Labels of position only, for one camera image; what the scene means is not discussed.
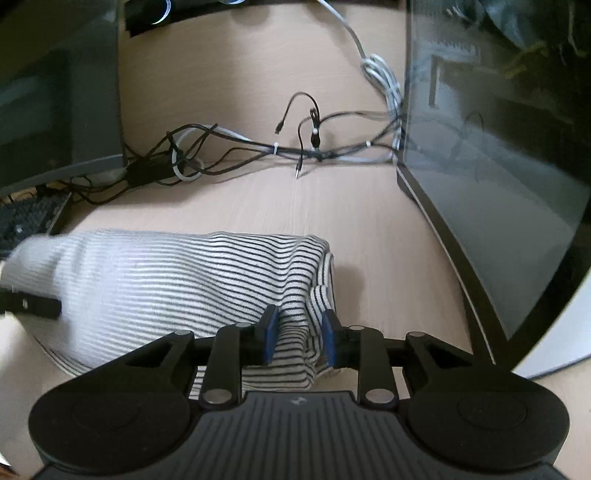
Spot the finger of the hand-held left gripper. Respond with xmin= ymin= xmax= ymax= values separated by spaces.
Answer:
xmin=0 ymin=287 xmax=64 ymax=320

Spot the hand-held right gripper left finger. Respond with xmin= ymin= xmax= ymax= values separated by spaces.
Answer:
xmin=124 ymin=305 xmax=281 ymax=410

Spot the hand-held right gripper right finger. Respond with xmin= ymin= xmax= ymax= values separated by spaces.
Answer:
xmin=322 ymin=309 xmax=463 ymax=410

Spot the striped white garment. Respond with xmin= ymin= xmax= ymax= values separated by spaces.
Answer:
xmin=0 ymin=230 xmax=336 ymax=403

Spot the black keyboard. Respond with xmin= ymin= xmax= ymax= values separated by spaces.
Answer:
xmin=0 ymin=191 xmax=73 ymax=259

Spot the black power adapter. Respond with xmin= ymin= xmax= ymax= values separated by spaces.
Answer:
xmin=124 ymin=156 xmax=179 ymax=188

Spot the flat dark computer monitor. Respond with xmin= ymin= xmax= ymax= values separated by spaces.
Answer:
xmin=0 ymin=0 xmax=131 ymax=198

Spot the curved dark computer monitor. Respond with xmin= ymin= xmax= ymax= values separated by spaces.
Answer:
xmin=394 ymin=0 xmax=591 ymax=380

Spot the black desk device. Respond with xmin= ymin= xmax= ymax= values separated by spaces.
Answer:
xmin=124 ymin=0 xmax=260 ymax=38

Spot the black usb cable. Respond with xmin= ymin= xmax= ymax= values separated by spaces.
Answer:
xmin=276 ymin=92 xmax=320 ymax=136

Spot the bundle of black white cables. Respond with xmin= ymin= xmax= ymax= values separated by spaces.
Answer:
xmin=171 ymin=0 xmax=406 ymax=182

